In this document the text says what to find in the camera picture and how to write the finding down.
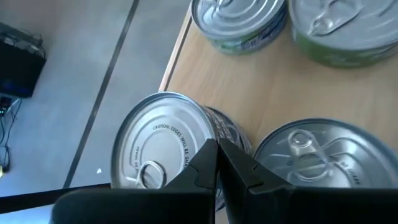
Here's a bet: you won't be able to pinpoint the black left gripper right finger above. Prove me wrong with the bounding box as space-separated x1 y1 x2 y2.
218 138 398 224

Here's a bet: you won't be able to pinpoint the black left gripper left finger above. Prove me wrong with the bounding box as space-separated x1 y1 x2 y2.
49 138 219 224

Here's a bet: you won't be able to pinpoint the blue albacore tuna can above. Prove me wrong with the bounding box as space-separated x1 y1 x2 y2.
203 105 254 156
110 91 218 190
253 117 398 189

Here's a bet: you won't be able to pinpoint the green tuna can silver lid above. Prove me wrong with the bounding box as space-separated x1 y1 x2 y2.
191 0 289 57
287 0 398 69

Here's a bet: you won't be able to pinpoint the black equipment box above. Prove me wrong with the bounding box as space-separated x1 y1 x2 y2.
0 21 47 99

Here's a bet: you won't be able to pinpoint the black floor cables with adapter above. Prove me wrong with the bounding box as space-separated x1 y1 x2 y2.
0 95 23 175

